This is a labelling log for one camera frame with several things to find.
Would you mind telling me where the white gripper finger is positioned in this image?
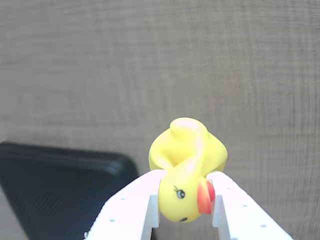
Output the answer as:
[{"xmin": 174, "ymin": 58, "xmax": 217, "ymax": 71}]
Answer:
[
  {"xmin": 207, "ymin": 171, "xmax": 294, "ymax": 240},
  {"xmin": 84, "ymin": 169, "xmax": 168, "ymax": 240}
]

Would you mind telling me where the yellow rubber duck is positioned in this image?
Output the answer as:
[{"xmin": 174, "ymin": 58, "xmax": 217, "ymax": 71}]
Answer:
[{"xmin": 148, "ymin": 116, "xmax": 229, "ymax": 223}]

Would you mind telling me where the black plastic case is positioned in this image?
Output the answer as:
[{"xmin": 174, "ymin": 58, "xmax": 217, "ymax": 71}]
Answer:
[{"xmin": 0, "ymin": 141, "xmax": 139, "ymax": 240}]

